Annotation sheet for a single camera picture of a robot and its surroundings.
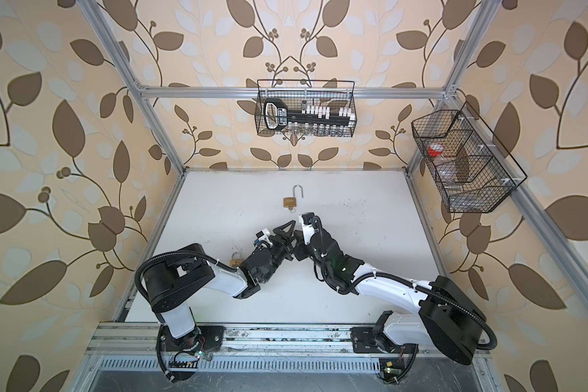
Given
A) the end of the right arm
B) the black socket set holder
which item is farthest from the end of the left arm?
the black socket set holder

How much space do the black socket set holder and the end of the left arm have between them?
1.32 feet

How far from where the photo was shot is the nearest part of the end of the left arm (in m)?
0.75

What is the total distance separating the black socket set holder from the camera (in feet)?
2.72

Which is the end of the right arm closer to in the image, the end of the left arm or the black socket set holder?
the end of the left arm
